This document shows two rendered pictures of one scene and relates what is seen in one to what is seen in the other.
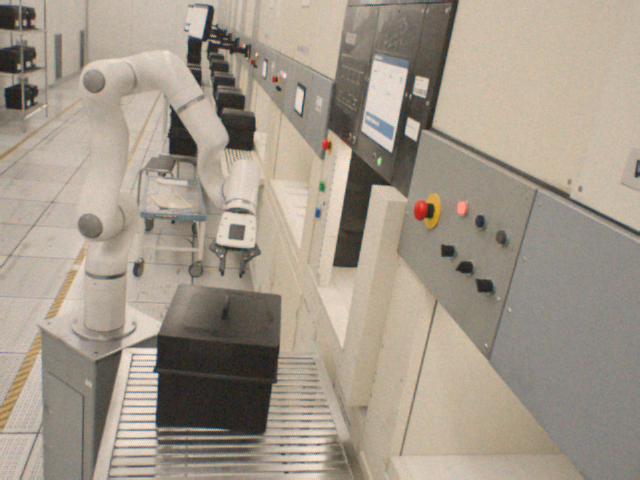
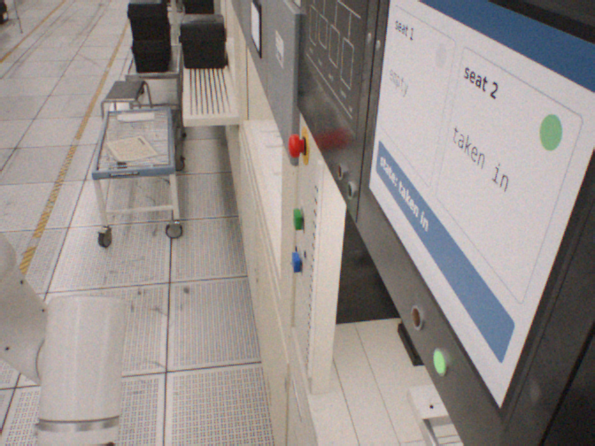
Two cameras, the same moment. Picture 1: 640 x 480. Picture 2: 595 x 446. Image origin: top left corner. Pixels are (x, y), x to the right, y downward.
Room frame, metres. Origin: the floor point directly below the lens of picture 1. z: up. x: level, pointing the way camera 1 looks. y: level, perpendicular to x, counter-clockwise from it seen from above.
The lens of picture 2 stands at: (1.16, -0.03, 1.73)
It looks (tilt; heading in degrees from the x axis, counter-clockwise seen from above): 33 degrees down; 3
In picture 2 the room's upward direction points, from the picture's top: 2 degrees clockwise
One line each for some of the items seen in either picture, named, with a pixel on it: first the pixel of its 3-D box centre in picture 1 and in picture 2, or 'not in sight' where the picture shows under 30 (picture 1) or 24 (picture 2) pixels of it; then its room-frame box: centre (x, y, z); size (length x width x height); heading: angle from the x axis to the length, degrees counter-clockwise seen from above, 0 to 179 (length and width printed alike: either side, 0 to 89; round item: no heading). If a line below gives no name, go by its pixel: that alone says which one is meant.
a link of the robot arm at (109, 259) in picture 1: (111, 230); not in sight; (1.61, 0.61, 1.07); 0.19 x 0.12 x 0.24; 177
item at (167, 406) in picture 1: (219, 367); not in sight; (1.31, 0.20, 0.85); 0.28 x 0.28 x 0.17; 6
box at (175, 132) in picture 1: (183, 138); (150, 51); (5.34, 1.38, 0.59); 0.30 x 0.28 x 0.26; 14
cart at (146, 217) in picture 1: (174, 222); (143, 169); (4.01, 1.06, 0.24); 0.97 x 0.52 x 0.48; 16
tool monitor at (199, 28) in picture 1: (220, 31); not in sight; (4.84, 1.00, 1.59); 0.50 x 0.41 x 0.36; 104
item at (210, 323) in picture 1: (224, 324); not in sight; (1.31, 0.20, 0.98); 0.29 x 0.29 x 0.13; 6
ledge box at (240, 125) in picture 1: (237, 128); (203, 40); (4.38, 0.72, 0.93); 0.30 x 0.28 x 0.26; 11
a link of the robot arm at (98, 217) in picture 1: (104, 153); not in sight; (1.55, 0.61, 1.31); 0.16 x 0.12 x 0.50; 177
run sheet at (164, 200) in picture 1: (171, 200); (131, 147); (3.83, 1.04, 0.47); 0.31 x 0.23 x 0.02; 35
